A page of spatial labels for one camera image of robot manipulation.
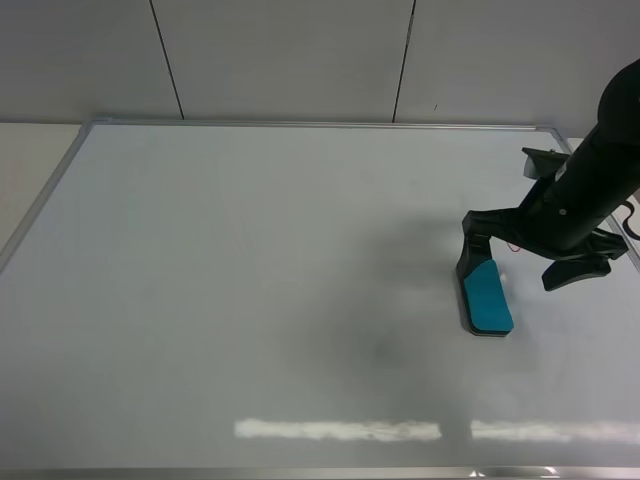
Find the white aluminium-framed whiteboard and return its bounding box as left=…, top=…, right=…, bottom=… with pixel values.
left=1, top=120, right=639, bottom=479

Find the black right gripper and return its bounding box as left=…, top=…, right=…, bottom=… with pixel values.
left=456, top=180, right=628, bottom=292

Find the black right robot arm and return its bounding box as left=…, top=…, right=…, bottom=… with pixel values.
left=457, top=62, right=639, bottom=292

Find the teal whiteboard eraser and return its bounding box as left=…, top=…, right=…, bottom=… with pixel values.
left=462, top=259, right=514, bottom=337

